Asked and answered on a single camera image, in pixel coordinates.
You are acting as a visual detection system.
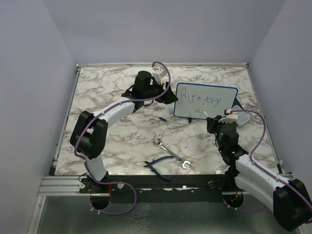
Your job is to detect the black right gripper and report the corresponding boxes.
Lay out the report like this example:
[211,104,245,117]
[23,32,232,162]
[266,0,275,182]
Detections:
[208,115,232,151]

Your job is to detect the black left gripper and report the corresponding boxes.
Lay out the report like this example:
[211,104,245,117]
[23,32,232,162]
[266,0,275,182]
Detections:
[143,79,178,104]

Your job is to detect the blue framed whiteboard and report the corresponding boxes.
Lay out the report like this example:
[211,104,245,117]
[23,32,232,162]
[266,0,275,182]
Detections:
[174,82,238,119]

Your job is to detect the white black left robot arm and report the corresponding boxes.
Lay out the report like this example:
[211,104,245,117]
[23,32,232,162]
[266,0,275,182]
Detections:
[70,67,178,193]

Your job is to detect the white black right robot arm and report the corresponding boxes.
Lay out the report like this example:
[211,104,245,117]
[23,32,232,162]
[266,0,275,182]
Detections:
[206,116,312,232]

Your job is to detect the white plastic box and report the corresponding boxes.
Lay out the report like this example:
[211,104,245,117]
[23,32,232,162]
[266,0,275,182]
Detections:
[232,105,250,126]

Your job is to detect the silver combination wrench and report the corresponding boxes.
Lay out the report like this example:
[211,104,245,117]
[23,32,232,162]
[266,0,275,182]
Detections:
[153,138,191,170]

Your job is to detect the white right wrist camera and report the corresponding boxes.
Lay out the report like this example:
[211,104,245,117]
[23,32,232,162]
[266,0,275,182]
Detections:
[218,109,238,124]

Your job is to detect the blue handled pliers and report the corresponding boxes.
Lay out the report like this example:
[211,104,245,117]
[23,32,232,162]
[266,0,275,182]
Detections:
[143,156,175,181]

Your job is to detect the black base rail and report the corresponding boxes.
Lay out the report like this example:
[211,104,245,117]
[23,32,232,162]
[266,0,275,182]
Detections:
[79,174,238,204]

